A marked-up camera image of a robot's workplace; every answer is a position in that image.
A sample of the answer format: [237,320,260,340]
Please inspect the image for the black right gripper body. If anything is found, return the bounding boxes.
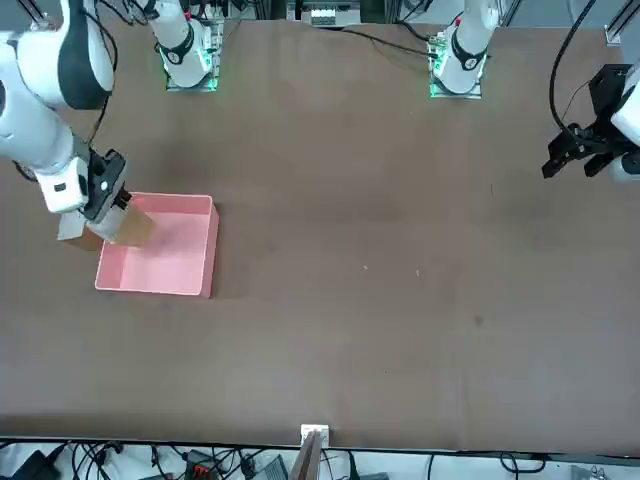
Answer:
[82,148,126,222]

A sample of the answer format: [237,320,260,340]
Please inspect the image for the thin black table cable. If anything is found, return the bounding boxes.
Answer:
[319,22,432,56]

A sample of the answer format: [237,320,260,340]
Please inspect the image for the grey metal clamp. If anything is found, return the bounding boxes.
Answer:
[569,464,617,480]

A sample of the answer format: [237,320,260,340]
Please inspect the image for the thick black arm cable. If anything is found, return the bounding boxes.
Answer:
[548,0,601,132]

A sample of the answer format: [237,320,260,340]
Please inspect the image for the black hub with ports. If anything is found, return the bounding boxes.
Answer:
[183,448,214,477]

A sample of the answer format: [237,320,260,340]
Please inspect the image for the white post bracket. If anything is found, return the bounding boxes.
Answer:
[299,423,332,446]

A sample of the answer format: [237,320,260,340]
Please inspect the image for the aluminium frame rail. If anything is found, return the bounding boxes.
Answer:
[604,0,640,46]
[17,0,52,27]

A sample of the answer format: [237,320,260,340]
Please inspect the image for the vertical camera post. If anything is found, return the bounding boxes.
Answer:
[292,429,322,480]

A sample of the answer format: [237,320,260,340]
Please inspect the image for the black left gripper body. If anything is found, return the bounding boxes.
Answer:
[588,63,632,126]

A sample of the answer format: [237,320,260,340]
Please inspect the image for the kraft paper carton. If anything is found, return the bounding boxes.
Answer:
[90,202,155,249]
[57,212,105,254]

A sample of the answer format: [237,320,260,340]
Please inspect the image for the black power adapter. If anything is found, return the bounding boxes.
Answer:
[9,448,62,480]

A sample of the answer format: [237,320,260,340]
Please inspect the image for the pink plastic tray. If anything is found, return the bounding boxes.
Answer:
[93,193,220,300]

